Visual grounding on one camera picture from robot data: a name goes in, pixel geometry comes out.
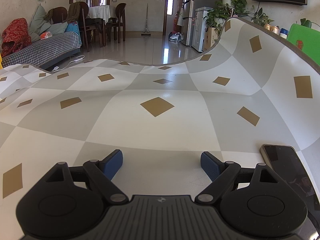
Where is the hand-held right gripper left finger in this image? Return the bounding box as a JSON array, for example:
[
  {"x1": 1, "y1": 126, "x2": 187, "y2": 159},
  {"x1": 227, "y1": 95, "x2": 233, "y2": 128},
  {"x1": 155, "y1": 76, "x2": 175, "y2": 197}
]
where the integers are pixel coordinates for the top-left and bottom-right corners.
[{"x1": 45, "y1": 149, "x2": 129, "y2": 204}]

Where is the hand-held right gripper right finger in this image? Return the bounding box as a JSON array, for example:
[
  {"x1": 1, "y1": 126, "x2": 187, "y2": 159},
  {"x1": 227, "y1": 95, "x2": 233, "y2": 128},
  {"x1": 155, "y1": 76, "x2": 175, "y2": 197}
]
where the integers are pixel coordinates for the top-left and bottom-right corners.
[{"x1": 194, "y1": 151, "x2": 278, "y2": 205}]

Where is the smartphone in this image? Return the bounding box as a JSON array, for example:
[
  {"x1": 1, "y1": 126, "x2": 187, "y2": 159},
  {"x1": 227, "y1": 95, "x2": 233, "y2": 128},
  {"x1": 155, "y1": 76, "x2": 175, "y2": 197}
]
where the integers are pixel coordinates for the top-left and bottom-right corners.
[{"x1": 259, "y1": 144, "x2": 318, "y2": 213}]

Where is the white power strip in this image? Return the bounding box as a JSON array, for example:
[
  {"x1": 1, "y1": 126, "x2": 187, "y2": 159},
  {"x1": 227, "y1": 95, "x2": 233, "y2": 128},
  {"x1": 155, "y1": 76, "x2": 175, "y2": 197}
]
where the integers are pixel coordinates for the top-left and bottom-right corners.
[{"x1": 52, "y1": 55, "x2": 85, "y2": 72}]

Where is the cardboard box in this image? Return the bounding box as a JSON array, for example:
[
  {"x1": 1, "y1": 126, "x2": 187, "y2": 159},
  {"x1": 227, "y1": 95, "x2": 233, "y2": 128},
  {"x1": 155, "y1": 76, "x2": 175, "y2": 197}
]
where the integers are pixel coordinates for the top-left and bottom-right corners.
[{"x1": 204, "y1": 27, "x2": 221, "y2": 51}]

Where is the mop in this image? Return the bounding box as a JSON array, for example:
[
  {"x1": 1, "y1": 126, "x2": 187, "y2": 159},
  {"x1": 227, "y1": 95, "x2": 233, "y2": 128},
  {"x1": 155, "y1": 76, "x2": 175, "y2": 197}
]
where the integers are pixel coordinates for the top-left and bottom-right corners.
[{"x1": 141, "y1": 3, "x2": 151, "y2": 36}]

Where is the small white refrigerator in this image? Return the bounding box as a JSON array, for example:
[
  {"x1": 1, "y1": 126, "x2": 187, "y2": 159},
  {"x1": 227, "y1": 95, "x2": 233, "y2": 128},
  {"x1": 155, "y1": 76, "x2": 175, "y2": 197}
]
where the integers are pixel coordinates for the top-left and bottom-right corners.
[{"x1": 192, "y1": 7, "x2": 213, "y2": 52}]

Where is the houndstooth sofa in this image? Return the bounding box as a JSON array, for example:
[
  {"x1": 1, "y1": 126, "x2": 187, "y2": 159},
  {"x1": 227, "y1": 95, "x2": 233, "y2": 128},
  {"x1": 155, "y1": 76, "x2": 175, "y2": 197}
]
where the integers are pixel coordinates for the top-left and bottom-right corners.
[{"x1": 0, "y1": 31, "x2": 82, "y2": 68}]

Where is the teal cloth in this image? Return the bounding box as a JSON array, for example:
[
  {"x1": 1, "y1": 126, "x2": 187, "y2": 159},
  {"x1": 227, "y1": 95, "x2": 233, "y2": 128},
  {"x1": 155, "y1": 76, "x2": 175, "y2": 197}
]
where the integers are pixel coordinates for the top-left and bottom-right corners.
[{"x1": 65, "y1": 22, "x2": 81, "y2": 46}]

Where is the grey green blanket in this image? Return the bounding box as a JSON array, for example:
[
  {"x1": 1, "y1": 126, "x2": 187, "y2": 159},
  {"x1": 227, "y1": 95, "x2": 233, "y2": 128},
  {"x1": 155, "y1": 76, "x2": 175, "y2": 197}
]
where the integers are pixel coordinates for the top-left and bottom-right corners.
[{"x1": 49, "y1": 21, "x2": 68, "y2": 35}]

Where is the dark wooden chair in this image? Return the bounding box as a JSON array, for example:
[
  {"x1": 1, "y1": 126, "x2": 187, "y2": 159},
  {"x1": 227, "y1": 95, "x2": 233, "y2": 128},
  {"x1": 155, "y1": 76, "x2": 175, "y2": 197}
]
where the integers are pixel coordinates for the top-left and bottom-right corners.
[
  {"x1": 69, "y1": 2, "x2": 103, "y2": 52},
  {"x1": 47, "y1": 7, "x2": 69, "y2": 23},
  {"x1": 104, "y1": 3, "x2": 127, "y2": 43}
]

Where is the dining table with white cloth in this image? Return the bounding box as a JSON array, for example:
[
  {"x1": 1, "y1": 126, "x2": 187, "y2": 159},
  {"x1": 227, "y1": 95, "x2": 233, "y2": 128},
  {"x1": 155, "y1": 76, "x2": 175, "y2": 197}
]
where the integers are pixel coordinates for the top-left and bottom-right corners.
[{"x1": 88, "y1": 5, "x2": 111, "y2": 26}]

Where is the leafy potted plant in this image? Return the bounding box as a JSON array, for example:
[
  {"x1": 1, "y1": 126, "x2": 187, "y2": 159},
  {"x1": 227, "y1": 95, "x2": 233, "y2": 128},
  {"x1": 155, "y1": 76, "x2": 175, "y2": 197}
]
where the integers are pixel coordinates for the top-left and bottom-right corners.
[{"x1": 246, "y1": 5, "x2": 274, "y2": 27}]

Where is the olive jacket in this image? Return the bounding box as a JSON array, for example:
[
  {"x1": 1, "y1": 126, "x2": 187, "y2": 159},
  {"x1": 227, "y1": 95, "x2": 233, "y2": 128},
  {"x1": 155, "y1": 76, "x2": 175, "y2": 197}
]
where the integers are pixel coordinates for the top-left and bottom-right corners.
[{"x1": 62, "y1": 2, "x2": 82, "y2": 25}]

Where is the green board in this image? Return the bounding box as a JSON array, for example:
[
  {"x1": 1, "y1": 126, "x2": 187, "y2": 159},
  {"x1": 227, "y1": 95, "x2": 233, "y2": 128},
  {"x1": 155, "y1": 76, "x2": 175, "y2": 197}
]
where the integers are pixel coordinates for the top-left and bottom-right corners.
[{"x1": 286, "y1": 23, "x2": 320, "y2": 67}]

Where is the red patterned cloth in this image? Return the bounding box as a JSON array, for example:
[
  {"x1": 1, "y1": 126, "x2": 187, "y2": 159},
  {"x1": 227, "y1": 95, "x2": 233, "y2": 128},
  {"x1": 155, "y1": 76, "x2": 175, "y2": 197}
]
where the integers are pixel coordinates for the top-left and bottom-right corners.
[{"x1": 1, "y1": 18, "x2": 32, "y2": 57}]

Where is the pale green cushion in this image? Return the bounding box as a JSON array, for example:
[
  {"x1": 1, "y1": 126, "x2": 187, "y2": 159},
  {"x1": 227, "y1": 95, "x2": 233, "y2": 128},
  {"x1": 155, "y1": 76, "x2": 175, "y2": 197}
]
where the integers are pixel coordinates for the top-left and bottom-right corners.
[{"x1": 28, "y1": 4, "x2": 52, "y2": 35}]

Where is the silver refrigerator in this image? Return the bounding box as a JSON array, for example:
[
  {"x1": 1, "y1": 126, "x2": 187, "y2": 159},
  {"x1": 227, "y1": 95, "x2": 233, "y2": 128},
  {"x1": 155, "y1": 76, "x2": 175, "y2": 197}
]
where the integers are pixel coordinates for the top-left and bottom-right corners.
[{"x1": 181, "y1": 0, "x2": 221, "y2": 47}]

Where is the trailing potted plant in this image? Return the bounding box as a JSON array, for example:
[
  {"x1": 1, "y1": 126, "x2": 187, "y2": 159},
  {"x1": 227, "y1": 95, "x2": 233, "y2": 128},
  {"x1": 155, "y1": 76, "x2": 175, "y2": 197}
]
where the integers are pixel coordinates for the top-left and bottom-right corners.
[{"x1": 204, "y1": 0, "x2": 248, "y2": 28}]

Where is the broad leaf potted plant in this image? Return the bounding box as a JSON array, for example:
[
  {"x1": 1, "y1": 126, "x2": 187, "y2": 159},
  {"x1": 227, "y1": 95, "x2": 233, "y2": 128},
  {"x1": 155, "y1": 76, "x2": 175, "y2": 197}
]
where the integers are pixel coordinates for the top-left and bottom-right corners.
[{"x1": 300, "y1": 18, "x2": 320, "y2": 31}]

